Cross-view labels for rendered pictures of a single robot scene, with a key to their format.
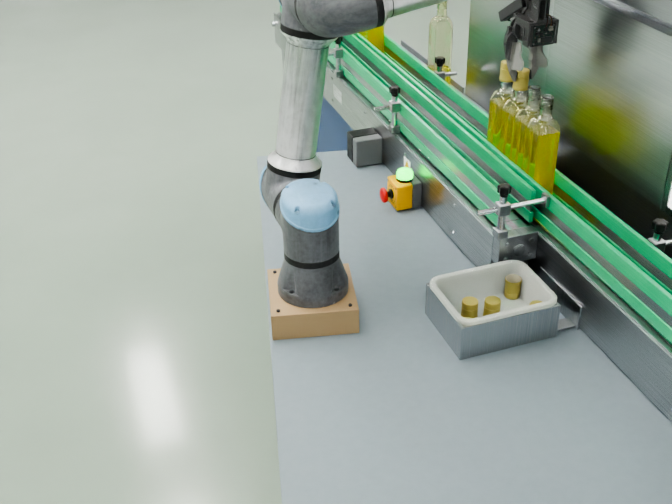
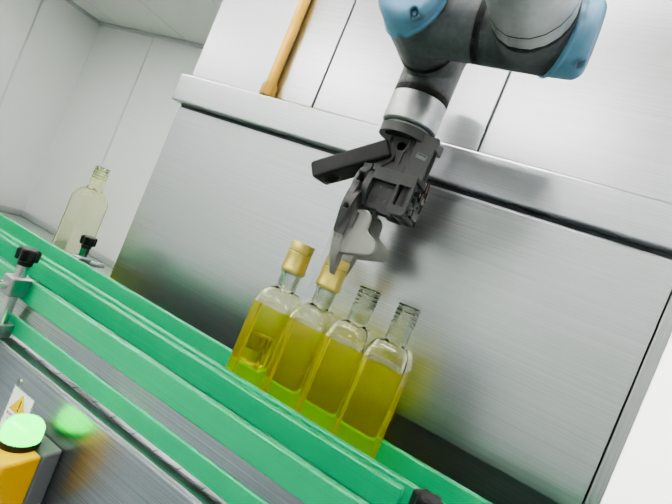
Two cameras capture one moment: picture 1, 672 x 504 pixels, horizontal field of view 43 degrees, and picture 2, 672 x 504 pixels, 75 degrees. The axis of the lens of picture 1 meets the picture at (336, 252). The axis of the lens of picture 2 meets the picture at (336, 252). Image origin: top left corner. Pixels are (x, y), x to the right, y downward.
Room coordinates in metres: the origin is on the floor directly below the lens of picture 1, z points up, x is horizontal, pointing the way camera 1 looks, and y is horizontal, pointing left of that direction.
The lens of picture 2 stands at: (1.45, 0.02, 1.17)
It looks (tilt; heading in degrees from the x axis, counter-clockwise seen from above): 0 degrees down; 312
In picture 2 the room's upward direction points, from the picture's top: 22 degrees clockwise
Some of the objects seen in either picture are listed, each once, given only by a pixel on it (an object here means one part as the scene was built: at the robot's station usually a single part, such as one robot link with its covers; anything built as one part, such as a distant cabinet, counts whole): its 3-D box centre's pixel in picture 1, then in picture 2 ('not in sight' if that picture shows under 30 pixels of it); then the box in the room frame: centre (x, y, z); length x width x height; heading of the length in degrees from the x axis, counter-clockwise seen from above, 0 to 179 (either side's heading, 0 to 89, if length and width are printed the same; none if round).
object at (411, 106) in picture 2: not in sight; (413, 119); (1.83, -0.44, 1.37); 0.08 x 0.08 x 0.05
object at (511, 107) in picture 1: (515, 141); (290, 377); (1.85, -0.43, 0.99); 0.06 x 0.06 x 0.21; 18
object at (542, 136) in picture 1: (539, 161); (363, 419); (1.74, -0.46, 0.99); 0.06 x 0.06 x 0.21; 18
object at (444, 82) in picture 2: not in sight; (434, 62); (1.83, -0.43, 1.45); 0.09 x 0.08 x 0.11; 108
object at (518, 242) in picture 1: (515, 246); not in sight; (1.60, -0.39, 0.85); 0.09 x 0.04 x 0.07; 108
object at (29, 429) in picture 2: (404, 174); (23, 430); (1.98, -0.18, 0.84); 0.05 x 0.05 x 0.03
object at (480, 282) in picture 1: (491, 306); not in sight; (1.45, -0.32, 0.80); 0.22 x 0.17 x 0.09; 108
